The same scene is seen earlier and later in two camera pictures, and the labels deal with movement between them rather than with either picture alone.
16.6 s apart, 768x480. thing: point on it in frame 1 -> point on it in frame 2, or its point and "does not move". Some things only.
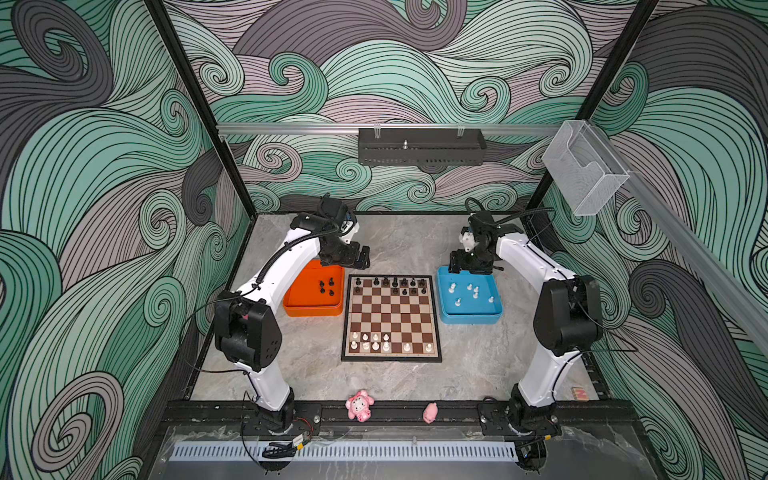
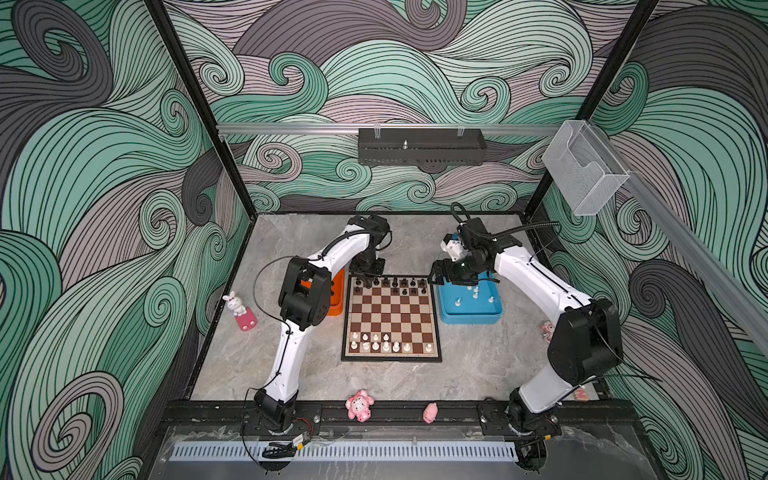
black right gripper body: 473,262 -> 461,271
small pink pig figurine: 430,412 does not move
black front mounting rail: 400,416 does not move
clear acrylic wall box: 583,165 does not move
